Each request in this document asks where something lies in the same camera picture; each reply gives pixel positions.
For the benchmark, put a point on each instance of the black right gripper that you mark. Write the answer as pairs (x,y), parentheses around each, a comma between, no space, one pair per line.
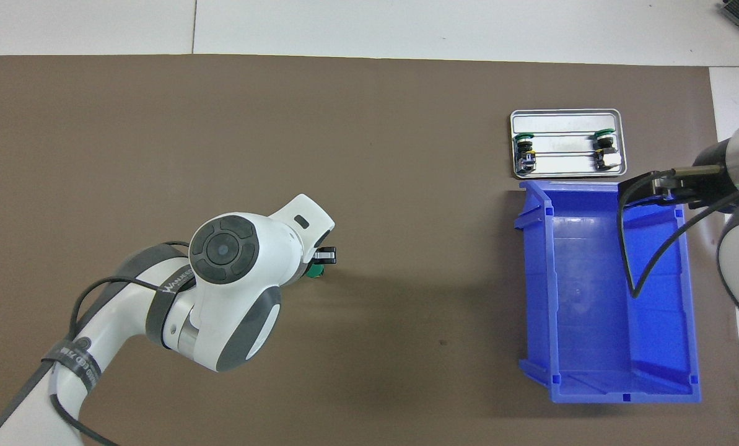
(713,186)

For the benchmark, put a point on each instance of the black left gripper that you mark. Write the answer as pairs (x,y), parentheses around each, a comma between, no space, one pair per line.
(321,240)

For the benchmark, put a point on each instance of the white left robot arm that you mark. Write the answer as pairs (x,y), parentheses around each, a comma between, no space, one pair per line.
(233,291)

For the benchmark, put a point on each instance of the brown table mat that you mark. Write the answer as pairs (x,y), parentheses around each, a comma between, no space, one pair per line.
(344,155)

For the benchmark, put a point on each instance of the silver metal tray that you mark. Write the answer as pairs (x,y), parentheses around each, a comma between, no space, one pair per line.
(564,121)

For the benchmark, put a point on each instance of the blue plastic storage bin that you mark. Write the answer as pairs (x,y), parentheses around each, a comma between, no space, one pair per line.
(592,322)

